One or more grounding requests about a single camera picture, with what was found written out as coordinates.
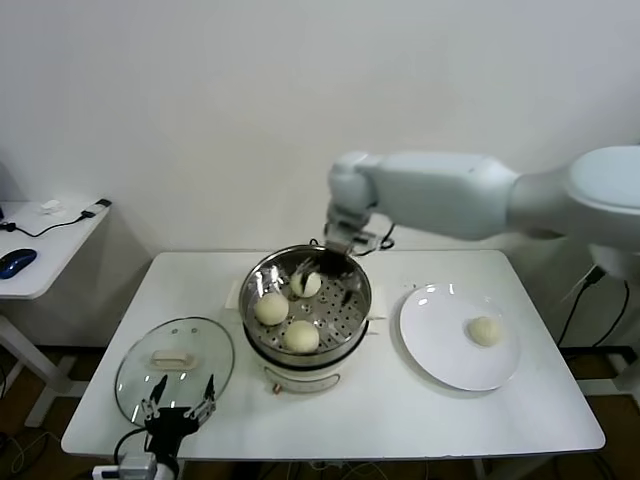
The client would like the white steamed baozi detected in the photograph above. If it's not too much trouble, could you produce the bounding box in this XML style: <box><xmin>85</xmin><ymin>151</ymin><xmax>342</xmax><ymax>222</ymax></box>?
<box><xmin>254</xmin><ymin>293</ymin><xmax>290</xmax><ymax>326</ymax></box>
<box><xmin>283</xmin><ymin>320</ymin><xmax>320</xmax><ymax>354</ymax></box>
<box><xmin>290</xmin><ymin>272</ymin><xmax>322</xmax><ymax>298</ymax></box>
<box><xmin>467</xmin><ymin>316</ymin><xmax>503</xmax><ymax>347</ymax></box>

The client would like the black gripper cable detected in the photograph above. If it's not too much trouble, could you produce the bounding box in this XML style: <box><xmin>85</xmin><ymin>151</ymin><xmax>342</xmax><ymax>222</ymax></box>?
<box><xmin>349</xmin><ymin>222</ymin><xmax>396</xmax><ymax>252</ymax></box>
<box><xmin>113</xmin><ymin>427</ymin><xmax>149</xmax><ymax>464</ymax></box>

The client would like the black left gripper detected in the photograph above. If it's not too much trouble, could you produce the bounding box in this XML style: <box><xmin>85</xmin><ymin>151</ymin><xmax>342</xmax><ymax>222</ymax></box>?
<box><xmin>139</xmin><ymin>375</ymin><xmax>217</xmax><ymax>457</ymax></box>

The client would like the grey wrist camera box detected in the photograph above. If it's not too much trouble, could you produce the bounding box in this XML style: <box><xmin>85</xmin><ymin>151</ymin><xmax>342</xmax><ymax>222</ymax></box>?
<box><xmin>323</xmin><ymin>212</ymin><xmax>371</xmax><ymax>253</ymax></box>
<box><xmin>118</xmin><ymin>453</ymin><xmax>155</xmax><ymax>479</ymax></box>

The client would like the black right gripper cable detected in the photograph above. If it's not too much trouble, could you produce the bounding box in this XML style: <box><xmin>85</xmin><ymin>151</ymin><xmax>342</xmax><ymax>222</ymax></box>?
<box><xmin>349</xmin><ymin>222</ymin><xmax>396</xmax><ymax>252</ymax></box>

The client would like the glass lid with white handle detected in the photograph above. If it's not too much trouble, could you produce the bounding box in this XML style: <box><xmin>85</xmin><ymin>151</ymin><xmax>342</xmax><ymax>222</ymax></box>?
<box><xmin>113</xmin><ymin>316</ymin><xmax>235</xmax><ymax>422</ymax></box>

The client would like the white electric cooker pot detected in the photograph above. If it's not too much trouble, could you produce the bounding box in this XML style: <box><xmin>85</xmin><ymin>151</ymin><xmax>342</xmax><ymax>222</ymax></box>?
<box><xmin>223</xmin><ymin>279</ymin><xmax>387</xmax><ymax>397</ymax></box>

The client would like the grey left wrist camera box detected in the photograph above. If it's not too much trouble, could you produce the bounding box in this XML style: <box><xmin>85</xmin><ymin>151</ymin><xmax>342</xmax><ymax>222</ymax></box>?
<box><xmin>118</xmin><ymin>453</ymin><xmax>155</xmax><ymax>479</ymax></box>

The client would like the black desk cable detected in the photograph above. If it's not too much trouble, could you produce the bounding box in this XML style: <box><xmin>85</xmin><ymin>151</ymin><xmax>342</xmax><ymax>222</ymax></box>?
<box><xmin>0</xmin><ymin>212</ymin><xmax>95</xmax><ymax>240</ymax></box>

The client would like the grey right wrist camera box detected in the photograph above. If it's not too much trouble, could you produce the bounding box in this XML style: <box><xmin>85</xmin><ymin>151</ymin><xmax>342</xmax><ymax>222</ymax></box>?
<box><xmin>323</xmin><ymin>212</ymin><xmax>371</xmax><ymax>253</ymax></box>

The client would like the stainless steel steamer basket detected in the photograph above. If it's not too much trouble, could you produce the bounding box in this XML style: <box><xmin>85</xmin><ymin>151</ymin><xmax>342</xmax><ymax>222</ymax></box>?
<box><xmin>237</xmin><ymin>244</ymin><xmax>374</xmax><ymax>362</ymax></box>

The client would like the white hanging cable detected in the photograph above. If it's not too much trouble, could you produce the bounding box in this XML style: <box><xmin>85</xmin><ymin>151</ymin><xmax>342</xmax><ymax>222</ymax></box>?
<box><xmin>559</xmin><ymin>279</ymin><xmax>591</xmax><ymax>304</ymax></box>

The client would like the white round plate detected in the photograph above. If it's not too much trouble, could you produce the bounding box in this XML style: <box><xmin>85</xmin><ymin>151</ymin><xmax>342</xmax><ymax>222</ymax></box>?
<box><xmin>398</xmin><ymin>283</ymin><xmax>521</xmax><ymax>392</ymax></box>

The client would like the black hanging power cable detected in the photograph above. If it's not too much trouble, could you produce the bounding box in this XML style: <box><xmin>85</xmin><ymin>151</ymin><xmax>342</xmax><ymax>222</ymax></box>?
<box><xmin>555</xmin><ymin>277</ymin><xmax>629</xmax><ymax>349</ymax></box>

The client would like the blue computer mouse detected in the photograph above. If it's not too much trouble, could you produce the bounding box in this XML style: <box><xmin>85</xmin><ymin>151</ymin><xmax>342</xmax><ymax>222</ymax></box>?
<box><xmin>0</xmin><ymin>249</ymin><xmax>37</xmax><ymax>281</ymax></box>

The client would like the white side desk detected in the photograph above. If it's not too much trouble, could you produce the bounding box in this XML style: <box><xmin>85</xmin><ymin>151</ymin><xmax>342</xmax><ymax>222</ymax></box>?
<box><xmin>0</xmin><ymin>201</ymin><xmax>110</xmax><ymax>431</ymax></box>

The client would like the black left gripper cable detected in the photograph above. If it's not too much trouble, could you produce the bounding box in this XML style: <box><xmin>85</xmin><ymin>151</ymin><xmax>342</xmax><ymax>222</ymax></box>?
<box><xmin>113</xmin><ymin>427</ymin><xmax>149</xmax><ymax>464</ymax></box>

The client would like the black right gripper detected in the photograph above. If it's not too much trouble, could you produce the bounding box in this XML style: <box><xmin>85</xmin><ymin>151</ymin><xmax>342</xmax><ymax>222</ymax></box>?
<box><xmin>294</xmin><ymin>248</ymin><xmax>364</xmax><ymax>309</ymax></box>

